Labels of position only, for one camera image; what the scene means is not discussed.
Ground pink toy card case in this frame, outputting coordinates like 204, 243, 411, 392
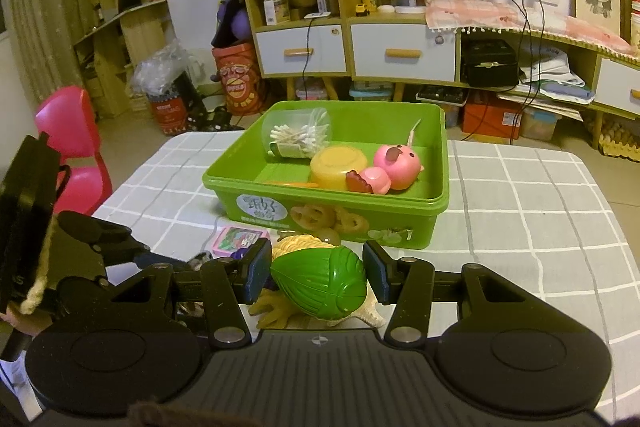
210, 225, 269, 257

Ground translucent rubber hand toy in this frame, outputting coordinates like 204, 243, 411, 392
247, 288, 302, 329

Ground white seashell toy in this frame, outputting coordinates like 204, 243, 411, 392
348, 293, 386, 329

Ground yellow toy corn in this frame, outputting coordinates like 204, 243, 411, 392
272, 234, 334, 260

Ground orange toy slice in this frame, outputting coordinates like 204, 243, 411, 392
266, 181, 320, 188

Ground green plastic storage box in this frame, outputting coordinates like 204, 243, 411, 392
202, 101, 449, 249

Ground pink plastic chair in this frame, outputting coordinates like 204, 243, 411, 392
35, 86, 113, 216

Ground yellow plastic bowl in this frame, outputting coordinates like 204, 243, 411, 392
309, 145, 369, 191

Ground checkered grey tablecloth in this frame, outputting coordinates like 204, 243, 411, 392
98, 132, 639, 419

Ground clear cotton swab jar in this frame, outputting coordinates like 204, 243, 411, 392
262, 107, 332, 159

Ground red cardboard box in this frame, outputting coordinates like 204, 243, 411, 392
462, 91, 521, 140

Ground orange cartoon bin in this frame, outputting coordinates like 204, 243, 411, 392
212, 41, 266, 116

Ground wooden low sideboard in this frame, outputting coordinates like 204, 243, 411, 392
345, 5, 639, 144

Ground pink fringed cloth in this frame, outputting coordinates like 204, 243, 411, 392
424, 0, 638, 60

